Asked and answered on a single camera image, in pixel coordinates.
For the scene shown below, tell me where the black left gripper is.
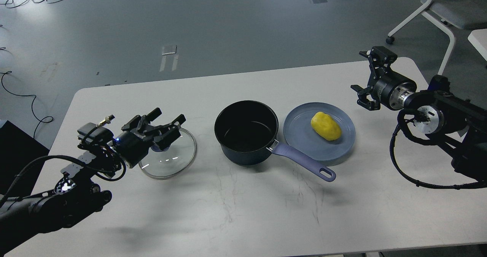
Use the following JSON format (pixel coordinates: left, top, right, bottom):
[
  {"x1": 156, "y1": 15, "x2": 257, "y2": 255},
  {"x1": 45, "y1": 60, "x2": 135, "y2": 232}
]
[{"x1": 113, "y1": 107, "x2": 186, "y2": 168}]

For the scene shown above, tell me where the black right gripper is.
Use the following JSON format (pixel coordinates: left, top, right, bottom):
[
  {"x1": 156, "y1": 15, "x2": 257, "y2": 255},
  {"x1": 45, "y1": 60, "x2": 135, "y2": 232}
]
[{"x1": 351, "y1": 46, "x2": 417, "y2": 111}]

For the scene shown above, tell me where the glass pot lid purple knob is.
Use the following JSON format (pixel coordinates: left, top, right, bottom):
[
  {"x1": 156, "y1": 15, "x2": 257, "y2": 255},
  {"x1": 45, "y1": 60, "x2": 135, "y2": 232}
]
[{"x1": 138, "y1": 128, "x2": 197, "y2": 180}]

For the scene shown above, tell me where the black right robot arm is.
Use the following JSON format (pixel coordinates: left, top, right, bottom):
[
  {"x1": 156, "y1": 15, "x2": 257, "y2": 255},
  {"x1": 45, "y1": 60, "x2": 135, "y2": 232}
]
[{"x1": 351, "y1": 46, "x2": 486, "y2": 190}]

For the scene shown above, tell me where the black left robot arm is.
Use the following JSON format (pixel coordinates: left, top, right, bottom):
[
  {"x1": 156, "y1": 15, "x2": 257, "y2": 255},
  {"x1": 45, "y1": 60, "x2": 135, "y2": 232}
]
[{"x1": 1, "y1": 108, "x2": 186, "y2": 256}]

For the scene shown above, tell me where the yellow potato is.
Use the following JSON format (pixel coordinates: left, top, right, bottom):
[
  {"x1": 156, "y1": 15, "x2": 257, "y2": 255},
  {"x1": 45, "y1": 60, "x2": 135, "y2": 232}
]
[{"x1": 310, "y1": 111, "x2": 342, "y2": 141}]

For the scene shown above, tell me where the blue-grey round plate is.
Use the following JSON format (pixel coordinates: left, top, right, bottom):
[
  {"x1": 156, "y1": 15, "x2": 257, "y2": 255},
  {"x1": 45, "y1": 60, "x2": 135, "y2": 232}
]
[{"x1": 282, "y1": 102, "x2": 355, "y2": 162}]

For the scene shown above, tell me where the white table corner at right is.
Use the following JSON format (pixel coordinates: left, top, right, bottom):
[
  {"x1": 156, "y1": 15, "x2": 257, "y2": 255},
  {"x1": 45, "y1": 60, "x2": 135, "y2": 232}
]
[{"x1": 468, "y1": 29, "x2": 487, "y2": 61}]

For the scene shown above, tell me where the black box at left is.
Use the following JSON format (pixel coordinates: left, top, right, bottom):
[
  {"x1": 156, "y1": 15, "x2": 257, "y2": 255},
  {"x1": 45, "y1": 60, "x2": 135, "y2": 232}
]
[{"x1": 0, "y1": 120, "x2": 50, "y2": 197}]

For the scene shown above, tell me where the dark blue saucepan purple handle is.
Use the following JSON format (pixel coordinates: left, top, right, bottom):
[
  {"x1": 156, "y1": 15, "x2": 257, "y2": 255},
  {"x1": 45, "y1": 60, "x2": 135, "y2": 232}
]
[{"x1": 214, "y1": 100, "x2": 336, "y2": 182}]

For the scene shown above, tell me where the white frame grey chair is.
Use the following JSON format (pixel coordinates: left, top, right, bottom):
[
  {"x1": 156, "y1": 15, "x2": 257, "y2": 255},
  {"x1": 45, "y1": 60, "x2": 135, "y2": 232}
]
[{"x1": 386, "y1": 0, "x2": 487, "y2": 75}]

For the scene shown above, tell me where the black cable on floor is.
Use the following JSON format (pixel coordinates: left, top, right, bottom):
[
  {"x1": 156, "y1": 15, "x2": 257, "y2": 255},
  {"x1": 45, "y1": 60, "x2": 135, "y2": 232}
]
[{"x1": 0, "y1": 70, "x2": 54, "y2": 138}]

